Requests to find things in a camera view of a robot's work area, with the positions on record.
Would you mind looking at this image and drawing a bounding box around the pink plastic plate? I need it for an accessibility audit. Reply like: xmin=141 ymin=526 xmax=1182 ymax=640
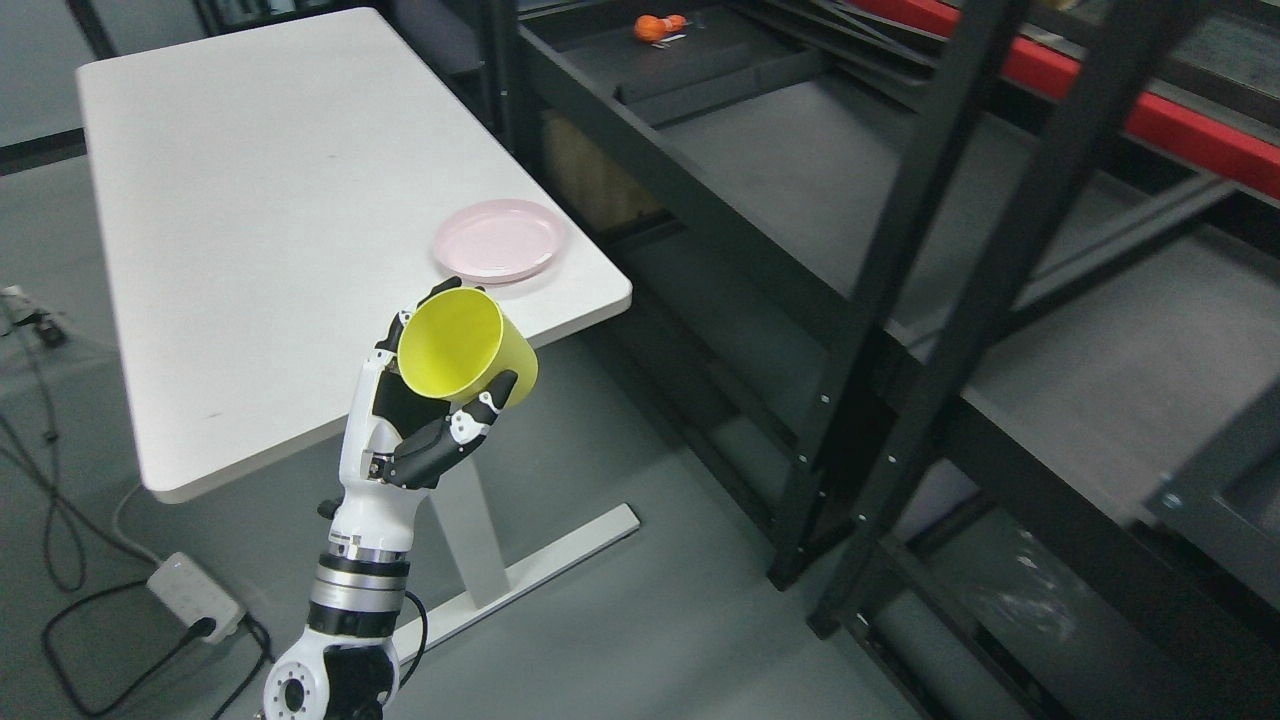
xmin=430 ymin=199 xmax=567 ymax=284

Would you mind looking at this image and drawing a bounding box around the black metal shelf rack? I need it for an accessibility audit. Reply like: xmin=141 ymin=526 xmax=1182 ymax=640
xmin=492 ymin=1 xmax=1277 ymax=719

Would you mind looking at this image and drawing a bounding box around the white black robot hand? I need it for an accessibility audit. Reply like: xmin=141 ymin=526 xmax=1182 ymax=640
xmin=324 ymin=278 xmax=516 ymax=559

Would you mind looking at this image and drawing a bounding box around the white table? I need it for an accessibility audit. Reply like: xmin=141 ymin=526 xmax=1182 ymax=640
xmin=76 ymin=6 xmax=641 ymax=666

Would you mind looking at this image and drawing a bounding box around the orange toy on shelf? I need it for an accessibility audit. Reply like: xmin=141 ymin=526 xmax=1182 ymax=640
xmin=632 ymin=14 xmax=689 ymax=44

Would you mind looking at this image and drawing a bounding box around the yellow plastic cup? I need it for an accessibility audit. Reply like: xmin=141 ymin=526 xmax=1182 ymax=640
xmin=396 ymin=287 xmax=539 ymax=407

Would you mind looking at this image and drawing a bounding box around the white power strip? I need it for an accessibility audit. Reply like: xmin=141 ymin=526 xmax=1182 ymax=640
xmin=146 ymin=552 xmax=246 ymax=644

